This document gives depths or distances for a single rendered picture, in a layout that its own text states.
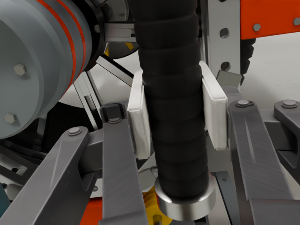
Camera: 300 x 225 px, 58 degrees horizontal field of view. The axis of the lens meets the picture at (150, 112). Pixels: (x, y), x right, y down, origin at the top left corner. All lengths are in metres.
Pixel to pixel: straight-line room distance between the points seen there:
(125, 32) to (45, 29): 0.21
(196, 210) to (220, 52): 0.24
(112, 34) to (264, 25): 0.24
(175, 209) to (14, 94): 0.17
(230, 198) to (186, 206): 1.00
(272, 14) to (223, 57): 0.08
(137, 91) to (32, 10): 0.16
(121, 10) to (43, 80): 0.65
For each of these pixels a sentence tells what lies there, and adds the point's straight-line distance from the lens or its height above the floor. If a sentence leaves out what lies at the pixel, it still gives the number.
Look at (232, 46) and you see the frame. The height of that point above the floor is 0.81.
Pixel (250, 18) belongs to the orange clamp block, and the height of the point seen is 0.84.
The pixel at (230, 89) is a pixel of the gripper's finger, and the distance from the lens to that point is 0.16.
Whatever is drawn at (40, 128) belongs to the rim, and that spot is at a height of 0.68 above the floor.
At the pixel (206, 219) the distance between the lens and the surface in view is 1.00.
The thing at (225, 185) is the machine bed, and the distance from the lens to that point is 1.25.
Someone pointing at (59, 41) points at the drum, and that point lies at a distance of 0.29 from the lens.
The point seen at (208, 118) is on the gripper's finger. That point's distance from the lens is 0.15.
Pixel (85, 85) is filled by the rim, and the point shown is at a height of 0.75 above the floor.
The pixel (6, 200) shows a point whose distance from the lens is 0.45.
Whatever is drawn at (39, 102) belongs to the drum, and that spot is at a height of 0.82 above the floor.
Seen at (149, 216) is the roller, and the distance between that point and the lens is 0.53.
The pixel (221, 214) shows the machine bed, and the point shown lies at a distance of 1.14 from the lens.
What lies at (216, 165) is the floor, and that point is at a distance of 1.50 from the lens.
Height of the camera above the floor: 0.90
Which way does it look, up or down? 25 degrees down
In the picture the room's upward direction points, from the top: 9 degrees counter-clockwise
